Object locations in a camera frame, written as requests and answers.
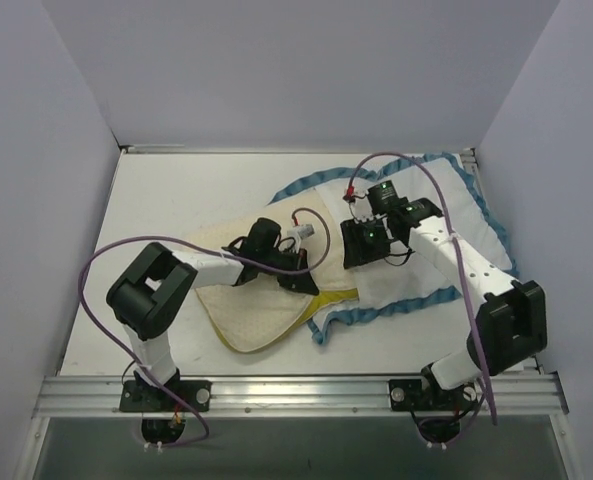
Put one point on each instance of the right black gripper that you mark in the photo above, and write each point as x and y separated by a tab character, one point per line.
364	248

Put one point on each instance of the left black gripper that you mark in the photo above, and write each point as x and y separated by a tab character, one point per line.
292	273

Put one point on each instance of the cream yellow pillow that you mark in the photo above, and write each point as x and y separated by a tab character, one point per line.
254	316

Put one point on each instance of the blue white pillowcase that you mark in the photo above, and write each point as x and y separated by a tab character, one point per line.
386	289

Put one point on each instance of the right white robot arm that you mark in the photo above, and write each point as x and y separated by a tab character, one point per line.
507	317

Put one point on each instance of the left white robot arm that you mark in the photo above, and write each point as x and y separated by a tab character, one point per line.
148	295

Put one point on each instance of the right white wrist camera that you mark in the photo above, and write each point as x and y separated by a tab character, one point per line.
359	205

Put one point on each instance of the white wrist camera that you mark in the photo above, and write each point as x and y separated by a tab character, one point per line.
299	231
359	205

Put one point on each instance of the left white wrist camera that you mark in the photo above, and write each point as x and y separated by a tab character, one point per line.
299	231

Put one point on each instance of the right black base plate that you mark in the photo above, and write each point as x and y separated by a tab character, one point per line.
416	394

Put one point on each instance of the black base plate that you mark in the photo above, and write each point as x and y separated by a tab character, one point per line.
140	397
416	394

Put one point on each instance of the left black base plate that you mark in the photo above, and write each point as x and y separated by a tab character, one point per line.
140	397

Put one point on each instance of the front aluminium rail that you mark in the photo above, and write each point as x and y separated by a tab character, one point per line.
291	397

